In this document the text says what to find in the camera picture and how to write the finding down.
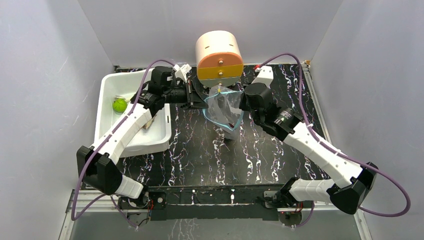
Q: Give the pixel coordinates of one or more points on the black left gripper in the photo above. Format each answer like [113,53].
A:
[192,100]

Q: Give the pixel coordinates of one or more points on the clear zip top bag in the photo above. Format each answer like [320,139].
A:
[224,110]

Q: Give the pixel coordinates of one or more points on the grey toy fish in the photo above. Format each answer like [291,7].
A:
[148,124]

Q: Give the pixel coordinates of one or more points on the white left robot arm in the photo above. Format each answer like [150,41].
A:
[97,164]

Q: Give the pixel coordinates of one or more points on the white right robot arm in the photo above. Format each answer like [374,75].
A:
[349,183]

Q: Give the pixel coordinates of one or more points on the round orange drawer cabinet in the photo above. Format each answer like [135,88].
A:
[218,59]

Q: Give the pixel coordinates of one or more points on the white plastic bin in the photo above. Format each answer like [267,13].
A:
[129,139]

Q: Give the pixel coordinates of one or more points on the green toy apple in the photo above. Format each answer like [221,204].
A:
[119,105]

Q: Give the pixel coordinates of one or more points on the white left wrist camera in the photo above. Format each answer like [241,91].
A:
[181,72]

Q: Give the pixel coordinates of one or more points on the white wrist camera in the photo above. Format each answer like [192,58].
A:
[264,75]
[181,72]

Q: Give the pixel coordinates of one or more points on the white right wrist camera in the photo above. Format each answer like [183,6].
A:
[264,75]

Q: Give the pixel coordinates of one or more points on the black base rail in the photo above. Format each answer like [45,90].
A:
[241,201]

